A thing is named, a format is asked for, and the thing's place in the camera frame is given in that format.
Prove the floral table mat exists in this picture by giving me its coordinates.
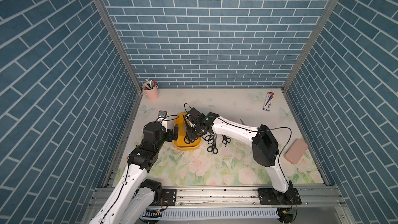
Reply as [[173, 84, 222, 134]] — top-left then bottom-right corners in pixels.
[[112, 88, 324, 187]]

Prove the pink metal pen holder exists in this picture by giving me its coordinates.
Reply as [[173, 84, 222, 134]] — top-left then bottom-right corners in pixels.
[[143, 83, 159, 101]]

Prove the black scissors small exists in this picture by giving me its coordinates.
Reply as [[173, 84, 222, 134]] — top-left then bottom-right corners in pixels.
[[222, 135, 231, 147]]

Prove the aluminium corner post left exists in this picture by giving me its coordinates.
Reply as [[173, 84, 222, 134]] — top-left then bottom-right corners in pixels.
[[80, 0, 143, 93]]

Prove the pink phone case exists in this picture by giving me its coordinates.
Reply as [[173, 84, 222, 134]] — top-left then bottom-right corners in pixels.
[[284, 139, 308, 164]]

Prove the yellow plastic storage box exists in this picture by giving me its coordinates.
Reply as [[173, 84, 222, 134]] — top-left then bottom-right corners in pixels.
[[173, 113, 202, 151]]

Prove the pen refill package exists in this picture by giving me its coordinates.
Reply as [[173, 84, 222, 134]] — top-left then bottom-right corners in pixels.
[[263, 92, 275, 112]]

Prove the aluminium corner post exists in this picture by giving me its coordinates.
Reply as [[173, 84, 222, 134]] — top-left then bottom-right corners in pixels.
[[281, 0, 355, 93], [80, 0, 143, 93]]

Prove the aluminium corner post right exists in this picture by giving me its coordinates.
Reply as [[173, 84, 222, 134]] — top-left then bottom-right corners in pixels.
[[281, 0, 355, 93]]

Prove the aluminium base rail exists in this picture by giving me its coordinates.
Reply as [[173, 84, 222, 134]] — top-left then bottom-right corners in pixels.
[[88, 186, 343, 209]]

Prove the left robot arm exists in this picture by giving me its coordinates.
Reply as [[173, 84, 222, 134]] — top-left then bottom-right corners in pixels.
[[90, 121, 179, 224]]

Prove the black scissors pair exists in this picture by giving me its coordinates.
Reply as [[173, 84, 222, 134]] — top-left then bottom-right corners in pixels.
[[203, 134, 216, 145], [207, 134, 218, 154]]

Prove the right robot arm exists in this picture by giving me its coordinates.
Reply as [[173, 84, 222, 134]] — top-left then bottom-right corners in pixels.
[[183, 108, 302, 205]]

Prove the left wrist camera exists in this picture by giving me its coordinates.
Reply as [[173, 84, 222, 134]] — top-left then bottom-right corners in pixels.
[[157, 111, 168, 129]]

